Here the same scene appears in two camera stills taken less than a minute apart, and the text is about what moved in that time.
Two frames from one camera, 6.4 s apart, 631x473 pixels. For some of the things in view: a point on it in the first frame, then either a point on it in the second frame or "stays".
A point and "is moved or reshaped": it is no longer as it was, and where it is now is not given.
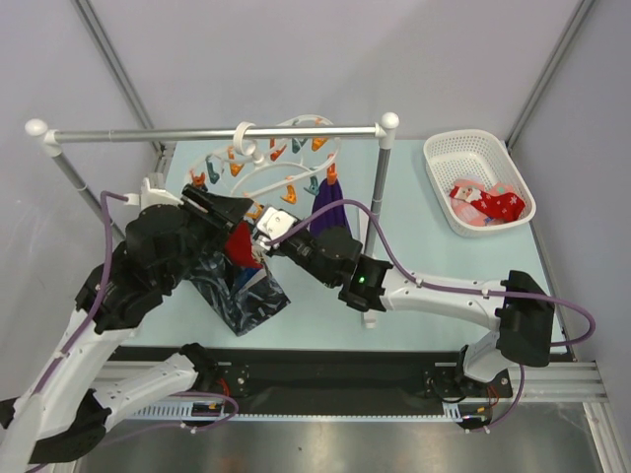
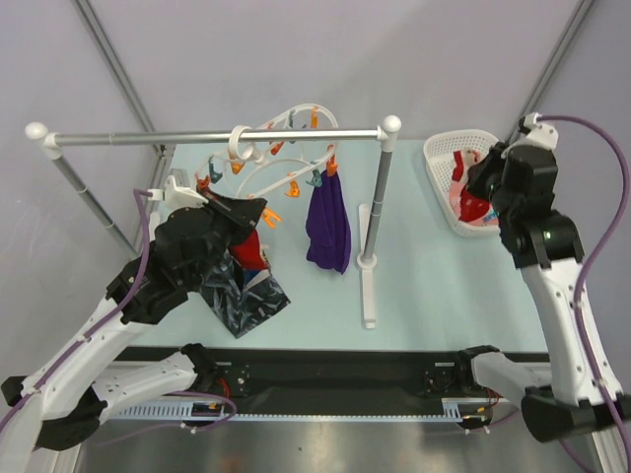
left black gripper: (224, 213) stays
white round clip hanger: (270, 158) is moved or reshaped
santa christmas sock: (508, 206) is moved or reshaped
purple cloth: (326, 194) stays
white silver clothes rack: (387, 126) stays
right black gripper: (278, 244) to (482, 176)
